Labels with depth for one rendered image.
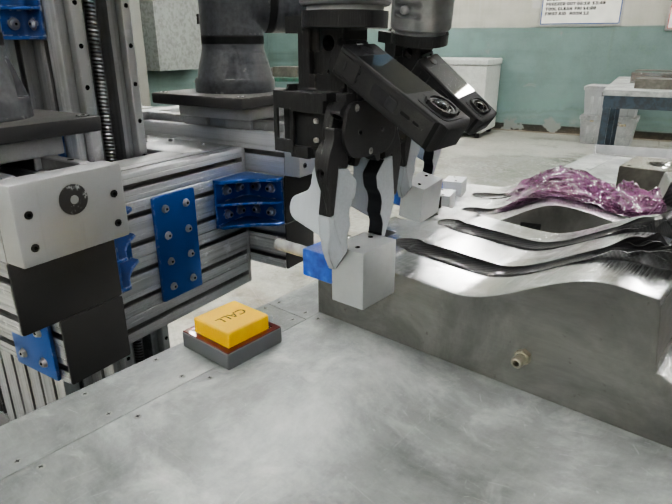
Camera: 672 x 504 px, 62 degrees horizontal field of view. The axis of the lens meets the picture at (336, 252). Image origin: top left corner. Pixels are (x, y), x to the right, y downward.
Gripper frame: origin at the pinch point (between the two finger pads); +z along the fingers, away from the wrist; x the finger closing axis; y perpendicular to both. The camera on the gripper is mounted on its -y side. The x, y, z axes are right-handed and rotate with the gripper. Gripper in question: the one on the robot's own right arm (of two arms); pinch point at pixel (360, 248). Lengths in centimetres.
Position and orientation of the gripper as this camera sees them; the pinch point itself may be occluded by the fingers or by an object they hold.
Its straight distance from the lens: 51.0
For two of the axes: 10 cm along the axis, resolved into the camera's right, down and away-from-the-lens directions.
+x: -6.4, 2.7, -7.2
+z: 0.0, 9.4, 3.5
